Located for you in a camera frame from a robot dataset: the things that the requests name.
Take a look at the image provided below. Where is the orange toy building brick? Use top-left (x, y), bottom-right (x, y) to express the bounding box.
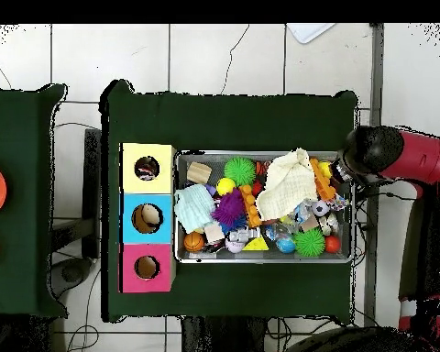
top-left (309, 157), bottom-right (337, 202)
top-left (238, 184), bottom-right (262, 229)

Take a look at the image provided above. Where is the wooden box with three holes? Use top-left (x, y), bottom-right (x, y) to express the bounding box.
top-left (118, 142), bottom-right (178, 293)

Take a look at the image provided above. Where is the yellow plastic ball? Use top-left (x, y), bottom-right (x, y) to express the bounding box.
top-left (215, 177), bottom-right (237, 197)

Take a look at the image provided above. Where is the purple spiky rubber toy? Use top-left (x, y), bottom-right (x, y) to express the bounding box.
top-left (211, 188), bottom-right (248, 234)

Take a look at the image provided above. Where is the mint green knitted cloth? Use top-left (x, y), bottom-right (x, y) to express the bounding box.
top-left (173, 183), bottom-right (216, 235)

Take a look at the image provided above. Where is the green spiky rubber ball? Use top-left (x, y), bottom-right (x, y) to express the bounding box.
top-left (293, 227), bottom-right (326, 258)
top-left (224, 157), bottom-right (257, 188)

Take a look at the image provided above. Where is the plain wooden wedge block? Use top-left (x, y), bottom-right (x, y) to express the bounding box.
top-left (186, 161), bottom-right (213, 184)

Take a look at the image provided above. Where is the cream knitted cloth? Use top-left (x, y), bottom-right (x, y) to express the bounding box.
top-left (255, 147), bottom-right (318, 222)

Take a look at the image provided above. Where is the dark green table cloth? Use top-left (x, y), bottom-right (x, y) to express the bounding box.
top-left (0, 83), bottom-right (69, 320)
top-left (100, 80), bottom-right (358, 324)

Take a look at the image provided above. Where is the white tray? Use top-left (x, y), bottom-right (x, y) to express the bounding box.
top-left (285, 23), bottom-right (336, 45)

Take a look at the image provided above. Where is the grey metal bar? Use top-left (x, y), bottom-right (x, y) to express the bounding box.
top-left (362, 23), bottom-right (385, 327)

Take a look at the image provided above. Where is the silver wire mesh bin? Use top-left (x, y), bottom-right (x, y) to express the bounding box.
top-left (174, 149), bottom-right (355, 264)

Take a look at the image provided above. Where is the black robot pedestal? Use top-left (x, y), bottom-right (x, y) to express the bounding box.
top-left (181, 315), bottom-right (269, 352)

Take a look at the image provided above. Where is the thin black cable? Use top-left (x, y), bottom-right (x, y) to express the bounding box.
top-left (353, 191), bottom-right (419, 203)

